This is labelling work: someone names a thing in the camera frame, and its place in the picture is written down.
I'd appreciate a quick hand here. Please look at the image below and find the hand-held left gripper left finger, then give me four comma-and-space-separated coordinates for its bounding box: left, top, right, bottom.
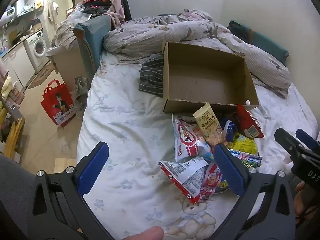
26, 141, 118, 240

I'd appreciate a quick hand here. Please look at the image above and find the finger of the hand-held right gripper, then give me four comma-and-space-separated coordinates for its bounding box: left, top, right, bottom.
296, 129, 320, 155
274, 128, 304, 165

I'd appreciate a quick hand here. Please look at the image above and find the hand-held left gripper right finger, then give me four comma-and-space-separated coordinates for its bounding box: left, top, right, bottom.
207, 143, 297, 240

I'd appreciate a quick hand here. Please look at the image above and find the pink red snack packet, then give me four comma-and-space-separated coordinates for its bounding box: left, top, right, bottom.
199, 161, 227, 202

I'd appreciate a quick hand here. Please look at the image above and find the green white snack packet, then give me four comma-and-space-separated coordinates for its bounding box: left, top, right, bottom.
227, 148, 263, 168

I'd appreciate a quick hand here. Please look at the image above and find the yellow snack packet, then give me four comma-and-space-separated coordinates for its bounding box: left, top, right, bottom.
231, 133, 258, 155

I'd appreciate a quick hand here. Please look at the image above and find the blue snack packet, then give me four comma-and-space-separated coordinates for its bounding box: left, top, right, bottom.
221, 118, 238, 143

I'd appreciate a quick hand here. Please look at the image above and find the red white labelled packet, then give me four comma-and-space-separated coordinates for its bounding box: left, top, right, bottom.
158, 156, 209, 205

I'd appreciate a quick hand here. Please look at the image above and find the red cartoon snack packet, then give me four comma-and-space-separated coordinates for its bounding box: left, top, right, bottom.
236, 104, 265, 139

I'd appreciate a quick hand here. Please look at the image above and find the beige peanut packet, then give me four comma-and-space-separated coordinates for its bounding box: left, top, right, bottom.
193, 103, 228, 147

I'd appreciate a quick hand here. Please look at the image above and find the white red snack bag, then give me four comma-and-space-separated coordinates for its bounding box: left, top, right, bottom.
172, 114, 213, 163

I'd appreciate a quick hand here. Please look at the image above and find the brown cardboard box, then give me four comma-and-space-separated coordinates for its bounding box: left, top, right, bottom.
162, 41, 259, 114

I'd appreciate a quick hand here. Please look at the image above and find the person's right hand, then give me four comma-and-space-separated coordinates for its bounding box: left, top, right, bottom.
293, 181, 320, 227

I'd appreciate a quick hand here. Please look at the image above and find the person's left hand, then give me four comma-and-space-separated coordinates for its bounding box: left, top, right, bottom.
122, 226, 164, 240

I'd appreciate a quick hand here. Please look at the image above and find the white printed bed sheet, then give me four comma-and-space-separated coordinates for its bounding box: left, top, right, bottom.
76, 47, 318, 240

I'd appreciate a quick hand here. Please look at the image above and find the red shopping bag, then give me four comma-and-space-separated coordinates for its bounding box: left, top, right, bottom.
41, 79, 77, 127

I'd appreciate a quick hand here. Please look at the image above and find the yellow wooden rack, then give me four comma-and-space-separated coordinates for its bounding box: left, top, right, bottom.
0, 100, 25, 159

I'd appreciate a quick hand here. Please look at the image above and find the dark grey clothing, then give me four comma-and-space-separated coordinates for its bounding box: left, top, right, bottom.
0, 154, 38, 240

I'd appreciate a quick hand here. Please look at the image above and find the teal pillow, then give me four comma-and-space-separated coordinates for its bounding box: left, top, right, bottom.
227, 19, 290, 64

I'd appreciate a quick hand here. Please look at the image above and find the brown doormat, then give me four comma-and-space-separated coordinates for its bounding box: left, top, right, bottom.
27, 62, 55, 90

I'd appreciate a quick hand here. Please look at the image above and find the large beige cardboard carton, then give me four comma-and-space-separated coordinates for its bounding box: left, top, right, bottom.
51, 47, 87, 93

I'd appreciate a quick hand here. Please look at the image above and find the grey striped cloth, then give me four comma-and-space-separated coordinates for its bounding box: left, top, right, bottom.
138, 53, 166, 98

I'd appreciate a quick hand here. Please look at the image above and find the white kitchen cabinet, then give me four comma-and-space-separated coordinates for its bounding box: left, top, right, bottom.
0, 44, 35, 88

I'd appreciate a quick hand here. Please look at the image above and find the white washing machine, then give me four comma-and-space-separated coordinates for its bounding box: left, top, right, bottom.
24, 30, 49, 72

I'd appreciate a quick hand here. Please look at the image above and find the beige floral duvet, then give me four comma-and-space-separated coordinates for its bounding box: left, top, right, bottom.
103, 9, 292, 98

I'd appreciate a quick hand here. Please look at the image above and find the white hanging towel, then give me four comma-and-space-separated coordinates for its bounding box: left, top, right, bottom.
47, 1, 60, 24

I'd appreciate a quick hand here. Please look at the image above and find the pile of dark clothes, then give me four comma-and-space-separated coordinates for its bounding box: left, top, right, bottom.
81, 0, 112, 14

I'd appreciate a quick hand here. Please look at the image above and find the pink hanging cloth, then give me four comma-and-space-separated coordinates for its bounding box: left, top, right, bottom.
105, 0, 125, 28

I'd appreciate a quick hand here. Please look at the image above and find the black bed frame post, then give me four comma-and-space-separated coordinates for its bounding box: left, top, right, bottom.
119, 0, 132, 22

